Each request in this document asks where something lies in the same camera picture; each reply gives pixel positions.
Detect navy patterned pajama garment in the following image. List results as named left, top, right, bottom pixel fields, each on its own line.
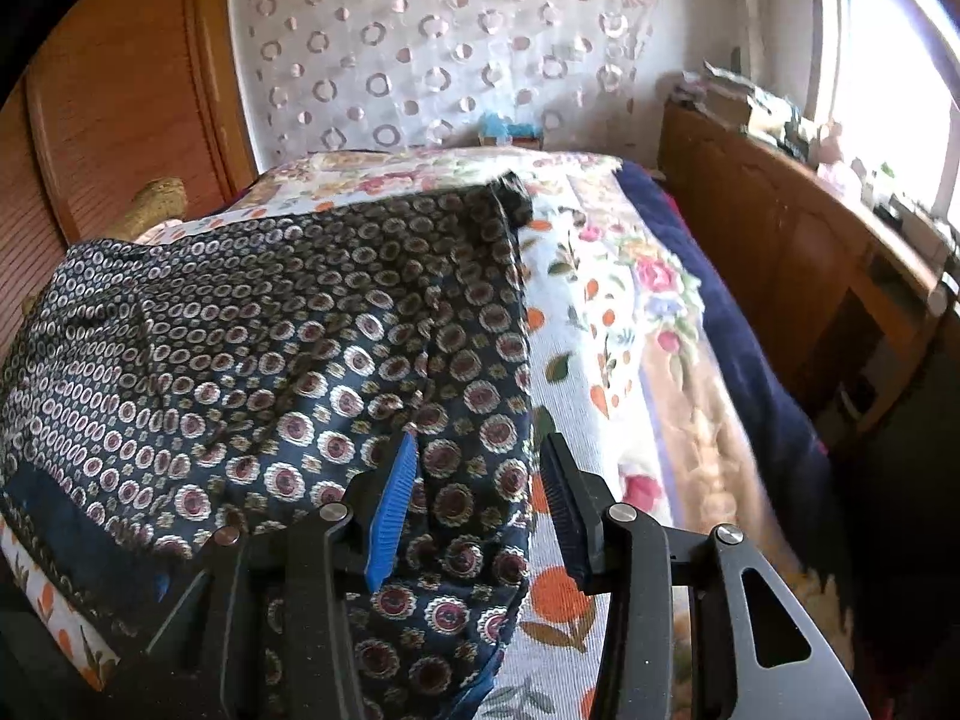
left=2, top=174, right=532, bottom=718

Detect navy blue blanket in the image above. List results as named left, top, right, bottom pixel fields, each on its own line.
left=613, top=159, right=835, bottom=542

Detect orange fruit print towel blanket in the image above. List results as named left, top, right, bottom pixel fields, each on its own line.
left=0, top=196, right=677, bottom=720

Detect floral pink bed sheet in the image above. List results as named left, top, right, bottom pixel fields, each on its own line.
left=233, top=146, right=799, bottom=572

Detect brown wooden desk cabinet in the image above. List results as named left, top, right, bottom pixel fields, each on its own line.
left=658, top=103, right=952, bottom=444

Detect olive gold patterned pillow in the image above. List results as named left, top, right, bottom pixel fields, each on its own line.
left=103, top=177, right=187, bottom=242

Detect small items on desk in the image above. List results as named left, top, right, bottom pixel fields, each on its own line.
left=812, top=138, right=957, bottom=266

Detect stack of books and papers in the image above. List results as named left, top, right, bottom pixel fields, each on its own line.
left=669, top=62, right=814, bottom=163

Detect brown wooden wardrobe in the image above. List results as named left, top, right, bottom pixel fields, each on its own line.
left=2, top=0, right=256, bottom=327

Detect circle patterned sheer curtain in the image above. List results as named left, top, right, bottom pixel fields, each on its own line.
left=228, top=0, right=658, bottom=166

